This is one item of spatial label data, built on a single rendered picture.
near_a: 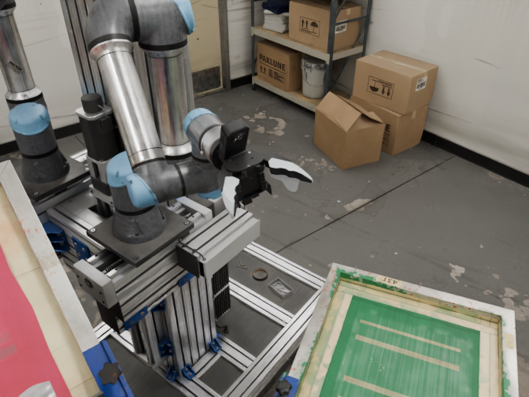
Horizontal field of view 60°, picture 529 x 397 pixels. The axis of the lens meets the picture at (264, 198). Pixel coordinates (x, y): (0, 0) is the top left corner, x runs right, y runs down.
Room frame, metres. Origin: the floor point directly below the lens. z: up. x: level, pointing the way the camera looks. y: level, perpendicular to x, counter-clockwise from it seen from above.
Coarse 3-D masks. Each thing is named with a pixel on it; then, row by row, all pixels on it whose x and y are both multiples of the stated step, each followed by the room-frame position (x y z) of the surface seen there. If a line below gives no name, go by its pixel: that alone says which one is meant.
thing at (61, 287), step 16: (0, 176) 0.88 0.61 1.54; (16, 176) 0.89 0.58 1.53; (16, 192) 0.86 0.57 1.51; (16, 208) 0.83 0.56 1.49; (32, 208) 0.84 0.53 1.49; (32, 224) 0.80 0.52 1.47; (32, 240) 0.77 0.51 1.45; (48, 240) 0.78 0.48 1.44; (48, 256) 0.75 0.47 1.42; (48, 272) 0.72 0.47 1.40; (64, 272) 0.72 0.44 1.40; (64, 288) 0.69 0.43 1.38; (64, 304) 0.66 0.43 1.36; (80, 304) 0.67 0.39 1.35; (80, 320) 0.64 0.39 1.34; (80, 336) 0.61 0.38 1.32; (96, 336) 0.62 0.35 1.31; (96, 384) 0.55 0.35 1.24
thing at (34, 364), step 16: (0, 256) 0.75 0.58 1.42; (0, 272) 0.72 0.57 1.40; (0, 288) 0.68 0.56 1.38; (16, 288) 0.69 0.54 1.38; (0, 304) 0.66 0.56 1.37; (16, 304) 0.66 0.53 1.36; (16, 320) 0.63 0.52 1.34; (32, 320) 0.64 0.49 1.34; (16, 336) 0.61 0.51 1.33; (32, 336) 0.61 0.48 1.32; (32, 352) 0.58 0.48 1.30; (48, 352) 0.59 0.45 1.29; (0, 368) 0.55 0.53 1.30; (16, 368) 0.55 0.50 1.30; (32, 368) 0.56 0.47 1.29; (48, 368) 0.56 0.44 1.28; (0, 384) 0.52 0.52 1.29; (16, 384) 0.53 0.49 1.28; (32, 384) 0.53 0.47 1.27; (64, 384) 0.54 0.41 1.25
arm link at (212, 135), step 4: (212, 128) 0.82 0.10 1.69; (216, 128) 0.82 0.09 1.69; (208, 132) 0.82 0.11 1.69; (212, 132) 0.81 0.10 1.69; (216, 132) 0.81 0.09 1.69; (204, 136) 0.81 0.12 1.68; (208, 136) 0.81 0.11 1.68; (212, 136) 0.80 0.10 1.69; (216, 136) 0.79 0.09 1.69; (204, 140) 0.81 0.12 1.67; (208, 140) 0.80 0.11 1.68; (212, 140) 0.79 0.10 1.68; (216, 140) 0.79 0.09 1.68; (204, 144) 0.80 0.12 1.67; (208, 144) 0.79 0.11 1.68; (212, 144) 0.78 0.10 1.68; (204, 148) 0.80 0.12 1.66; (208, 148) 0.78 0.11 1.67; (200, 152) 0.80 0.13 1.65; (204, 152) 0.80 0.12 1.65; (208, 152) 0.78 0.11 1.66; (208, 156) 0.78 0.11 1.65
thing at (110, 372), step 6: (108, 366) 0.53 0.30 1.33; (114, 366) 0.53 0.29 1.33; (102, 372) 0.52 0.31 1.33; (108, 372) 0.52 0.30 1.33; (114, 372) 0.52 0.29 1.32; (120, 372) 0.53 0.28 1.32; (102, 378) 0.51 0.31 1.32; (108, 378) 0.51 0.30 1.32; (114, 378) 0.52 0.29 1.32; (102, 384) 0.51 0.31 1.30; (114, 384) 0.51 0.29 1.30
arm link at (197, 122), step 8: (192, 112) 0.91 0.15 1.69; (200, 112) 0.90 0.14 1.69; (208, 112) 0.90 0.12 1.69; (184, 120) 0.90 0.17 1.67; (192, 120) 0.88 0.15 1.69; (200, 120) 0.87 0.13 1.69; (208, 120) 0.86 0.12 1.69; (216, 120) 0.87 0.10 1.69; (184, 128) 0.90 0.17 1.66; (192, 128) 0.86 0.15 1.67; (200, 128) 0.84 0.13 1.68; (208, 128) 0.83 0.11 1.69; (192, 136) 0.85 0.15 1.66; (200, 136) 0.82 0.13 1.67; (192, 144) 0.86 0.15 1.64; (200, 144) 0.82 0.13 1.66; (192, 152) 0.86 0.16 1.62
